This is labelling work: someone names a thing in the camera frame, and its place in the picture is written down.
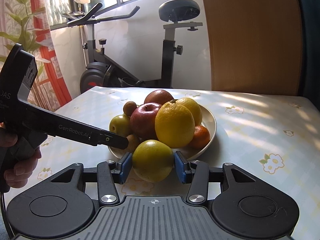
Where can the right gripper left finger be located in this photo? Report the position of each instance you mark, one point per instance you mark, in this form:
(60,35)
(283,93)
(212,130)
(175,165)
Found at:
(110,173)

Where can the brown kiwi fruit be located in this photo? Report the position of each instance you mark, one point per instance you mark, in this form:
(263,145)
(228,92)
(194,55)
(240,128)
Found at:
(129,108)
(134,142)

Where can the black exercise bike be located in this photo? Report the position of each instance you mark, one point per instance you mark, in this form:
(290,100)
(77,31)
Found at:
(101,70)

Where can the shiny red apple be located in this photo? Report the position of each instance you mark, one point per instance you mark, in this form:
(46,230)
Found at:
(142,120)

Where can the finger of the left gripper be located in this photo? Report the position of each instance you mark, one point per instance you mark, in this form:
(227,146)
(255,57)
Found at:
(112,139)

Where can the wooden door panel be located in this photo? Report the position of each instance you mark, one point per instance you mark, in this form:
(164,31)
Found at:
(255,45)

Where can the red patterned curtain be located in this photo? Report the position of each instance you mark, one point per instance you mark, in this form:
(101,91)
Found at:
(26,22)

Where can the person left hand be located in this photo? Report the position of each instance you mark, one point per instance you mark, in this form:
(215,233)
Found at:
(20,152)

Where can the dark teal curtain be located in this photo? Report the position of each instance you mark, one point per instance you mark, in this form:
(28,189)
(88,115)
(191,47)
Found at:
(309,78)

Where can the green apple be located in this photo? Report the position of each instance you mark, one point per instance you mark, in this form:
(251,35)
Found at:
(152,161)
(120,125)

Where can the dull brownish red apple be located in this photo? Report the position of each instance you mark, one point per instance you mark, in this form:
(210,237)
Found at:
(159,96)

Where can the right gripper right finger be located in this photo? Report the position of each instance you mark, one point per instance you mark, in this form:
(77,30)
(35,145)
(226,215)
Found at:
(196,174)

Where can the yellow lemon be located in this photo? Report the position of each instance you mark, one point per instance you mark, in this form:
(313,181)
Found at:
(193,107)
(174,125)

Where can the cream round plate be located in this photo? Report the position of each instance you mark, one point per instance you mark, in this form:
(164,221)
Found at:
(208,121)

